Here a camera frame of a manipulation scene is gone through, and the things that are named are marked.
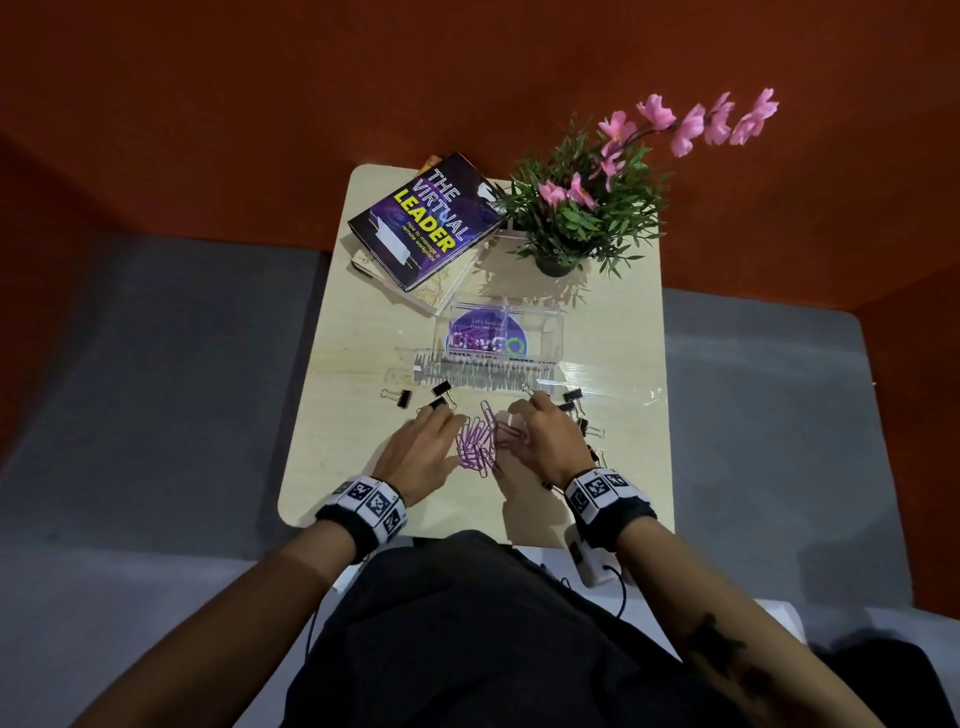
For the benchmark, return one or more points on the person's right hand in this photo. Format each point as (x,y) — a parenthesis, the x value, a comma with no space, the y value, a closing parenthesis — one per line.
(551,446)

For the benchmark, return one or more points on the person's left hand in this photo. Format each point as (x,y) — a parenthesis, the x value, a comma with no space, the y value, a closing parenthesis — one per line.
(416,461)

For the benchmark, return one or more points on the person's right thumb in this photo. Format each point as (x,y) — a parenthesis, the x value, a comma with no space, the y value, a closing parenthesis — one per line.
(510,442)

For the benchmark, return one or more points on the person's left thumb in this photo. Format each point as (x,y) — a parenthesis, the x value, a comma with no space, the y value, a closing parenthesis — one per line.
(452,456)

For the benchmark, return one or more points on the person's right forearm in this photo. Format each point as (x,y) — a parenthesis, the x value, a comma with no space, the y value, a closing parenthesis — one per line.
(735,637)

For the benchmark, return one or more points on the person's left forearm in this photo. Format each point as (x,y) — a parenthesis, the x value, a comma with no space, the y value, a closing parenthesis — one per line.
(225,637)

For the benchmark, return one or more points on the pile of purple paper clips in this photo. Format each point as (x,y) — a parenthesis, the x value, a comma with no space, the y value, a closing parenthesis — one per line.
(478,446)

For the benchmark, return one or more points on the black binder clip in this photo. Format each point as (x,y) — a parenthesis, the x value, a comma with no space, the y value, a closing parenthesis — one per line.
(594,454)
(573,395)
(437,404)
(403,397)
(584,428)
(568,407)
(442,388)

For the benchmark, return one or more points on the left wristband with marker tags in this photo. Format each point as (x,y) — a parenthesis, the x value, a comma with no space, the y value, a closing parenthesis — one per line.
(364,510)

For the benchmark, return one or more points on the wristband with marker tags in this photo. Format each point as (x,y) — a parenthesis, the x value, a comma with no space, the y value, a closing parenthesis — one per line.
(604,499)
(364,510)

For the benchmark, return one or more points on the clear plastic box purple label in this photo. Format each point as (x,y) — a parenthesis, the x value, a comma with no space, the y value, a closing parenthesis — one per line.
(499,337)

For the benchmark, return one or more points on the right wristband with marker tags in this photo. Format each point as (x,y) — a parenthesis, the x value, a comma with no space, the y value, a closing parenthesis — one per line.
(604,499)

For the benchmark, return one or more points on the beige book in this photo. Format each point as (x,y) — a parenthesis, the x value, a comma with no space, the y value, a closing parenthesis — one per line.
(431,289)

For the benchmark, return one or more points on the person's black clothing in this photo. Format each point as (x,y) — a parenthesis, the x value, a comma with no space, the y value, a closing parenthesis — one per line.
(465,637)

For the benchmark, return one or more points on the black plant pot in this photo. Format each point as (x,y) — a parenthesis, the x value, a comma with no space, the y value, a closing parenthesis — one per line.
(555,265)

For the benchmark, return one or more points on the dark purple book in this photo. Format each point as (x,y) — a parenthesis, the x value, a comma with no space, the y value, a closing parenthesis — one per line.
(424,221)

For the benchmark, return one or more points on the artificial plant with pink flowers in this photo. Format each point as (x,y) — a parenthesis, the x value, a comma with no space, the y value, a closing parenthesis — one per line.
(600,187)

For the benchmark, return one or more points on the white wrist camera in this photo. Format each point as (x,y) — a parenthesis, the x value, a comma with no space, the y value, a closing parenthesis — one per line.
(592,566)

